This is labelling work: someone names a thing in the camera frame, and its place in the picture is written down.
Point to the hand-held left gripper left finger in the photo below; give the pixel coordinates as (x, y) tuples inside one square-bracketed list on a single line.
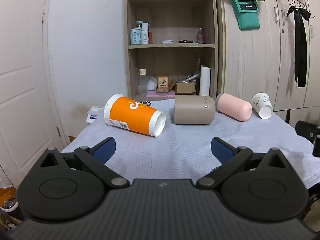
[(105, 150)]

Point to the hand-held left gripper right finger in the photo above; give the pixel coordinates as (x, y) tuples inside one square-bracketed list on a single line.
[(221, 150)]

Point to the orange paper cup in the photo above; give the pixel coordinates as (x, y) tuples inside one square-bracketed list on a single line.
[(135, 116)]

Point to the pink cup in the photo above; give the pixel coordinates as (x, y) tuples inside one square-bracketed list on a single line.
[(234, 106)]

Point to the beige cup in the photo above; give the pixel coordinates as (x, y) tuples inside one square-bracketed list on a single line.
[(193, 110)]

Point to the white patterned paper cup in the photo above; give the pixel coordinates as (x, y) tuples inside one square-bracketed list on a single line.
[(262, 105)]

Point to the white ceramic cup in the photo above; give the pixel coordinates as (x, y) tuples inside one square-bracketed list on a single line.
[(152, 84)]

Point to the white tissue packet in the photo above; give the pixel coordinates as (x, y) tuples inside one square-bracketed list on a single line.
[(93, 115)]

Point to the light blue quilted tablecloth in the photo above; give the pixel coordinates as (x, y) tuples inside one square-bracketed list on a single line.
[(162, 152)]

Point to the white paper roll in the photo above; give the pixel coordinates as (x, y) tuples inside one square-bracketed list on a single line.
[(204, 81)]

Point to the cardboard box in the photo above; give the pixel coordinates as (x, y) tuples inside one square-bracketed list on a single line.
[(185, 88)]

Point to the pink flat box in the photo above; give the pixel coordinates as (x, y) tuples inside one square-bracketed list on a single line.
[(160, 94)]

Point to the clear bottle cream cap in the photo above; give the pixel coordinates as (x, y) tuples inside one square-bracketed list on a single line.
[(142, 81)]

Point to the wooden wardrobe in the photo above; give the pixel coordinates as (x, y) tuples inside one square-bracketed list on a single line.
[(275, 55)]

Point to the dark green bottle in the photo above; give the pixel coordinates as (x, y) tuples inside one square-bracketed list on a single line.
[(198, 66)]

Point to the wooden box flower print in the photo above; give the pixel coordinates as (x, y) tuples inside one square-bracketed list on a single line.
[(162, 84)]

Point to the black ribbon bow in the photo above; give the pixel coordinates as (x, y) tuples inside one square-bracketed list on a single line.
[(300, 45)]

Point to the wooden shelf unit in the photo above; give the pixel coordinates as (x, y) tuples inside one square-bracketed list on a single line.
[(172, 60)]

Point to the white door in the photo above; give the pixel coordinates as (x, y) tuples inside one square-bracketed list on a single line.
[(23, 80)]

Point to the orange plastic bag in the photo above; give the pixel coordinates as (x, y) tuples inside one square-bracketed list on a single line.
[(7, 195)]

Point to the black flat case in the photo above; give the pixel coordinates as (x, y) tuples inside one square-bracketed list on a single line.
[(186, 41)]

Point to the pink bottle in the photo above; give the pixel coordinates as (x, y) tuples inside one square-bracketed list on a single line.
[(200, 37)]

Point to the blue white jar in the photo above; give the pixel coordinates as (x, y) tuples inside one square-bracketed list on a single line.
[(135, 37)]

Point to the small red tube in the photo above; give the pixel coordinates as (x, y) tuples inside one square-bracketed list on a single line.
[(150, 37)]

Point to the white flat case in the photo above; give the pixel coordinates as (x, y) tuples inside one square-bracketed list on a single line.
[(167, 41)]

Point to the tall white bottle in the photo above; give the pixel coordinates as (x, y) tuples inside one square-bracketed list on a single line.
[(145, 33)]

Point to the pump bottle white cap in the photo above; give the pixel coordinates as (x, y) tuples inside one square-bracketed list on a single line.
[(139, 24)]

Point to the teal hanging pouch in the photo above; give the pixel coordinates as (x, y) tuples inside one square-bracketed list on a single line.
[(246, 12)]

